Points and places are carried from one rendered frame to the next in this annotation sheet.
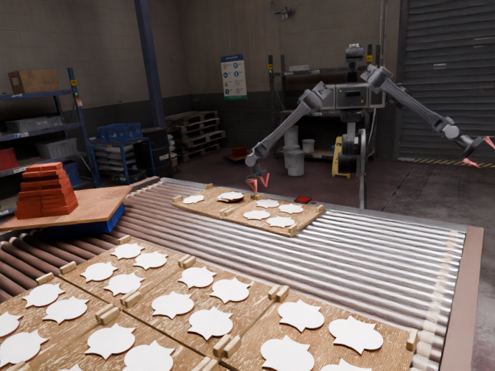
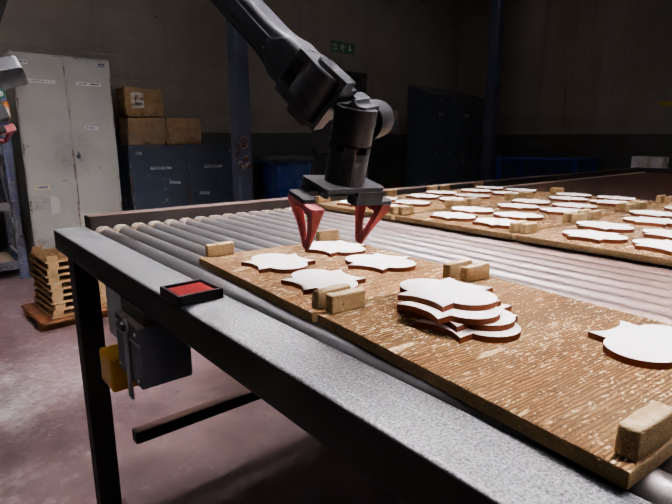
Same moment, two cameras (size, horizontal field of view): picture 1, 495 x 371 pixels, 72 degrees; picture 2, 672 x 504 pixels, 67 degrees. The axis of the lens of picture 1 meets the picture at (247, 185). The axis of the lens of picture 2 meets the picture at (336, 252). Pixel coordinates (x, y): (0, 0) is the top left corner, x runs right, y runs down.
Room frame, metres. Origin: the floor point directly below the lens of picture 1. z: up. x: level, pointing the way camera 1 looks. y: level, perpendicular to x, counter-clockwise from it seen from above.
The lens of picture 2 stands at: (2.55, 0.11, 1.17)
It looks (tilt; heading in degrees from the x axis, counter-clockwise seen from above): 13 degrees down; 194
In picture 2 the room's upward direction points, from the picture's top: straight up
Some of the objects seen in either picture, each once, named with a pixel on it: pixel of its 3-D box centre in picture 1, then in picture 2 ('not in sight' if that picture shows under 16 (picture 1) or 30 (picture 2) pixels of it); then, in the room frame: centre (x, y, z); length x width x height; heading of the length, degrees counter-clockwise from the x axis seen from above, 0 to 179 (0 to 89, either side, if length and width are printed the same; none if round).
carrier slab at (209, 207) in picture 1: (216, 201); (526, 338); (1.92, 0.20, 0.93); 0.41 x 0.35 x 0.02; 49
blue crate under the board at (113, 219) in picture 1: (88, 215); not in sight; (1.74, 0.87, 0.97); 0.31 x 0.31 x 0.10; 4
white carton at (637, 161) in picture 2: not in sight; (649, 165); (-4.64, 2.36, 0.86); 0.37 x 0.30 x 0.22; 54
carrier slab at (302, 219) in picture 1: (274, 214); (329, 269); (1.65, -0.13, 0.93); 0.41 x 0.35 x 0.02; 50
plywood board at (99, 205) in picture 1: (74, 205); not in sight; (1.75, 0.94, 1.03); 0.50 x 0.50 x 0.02; 4
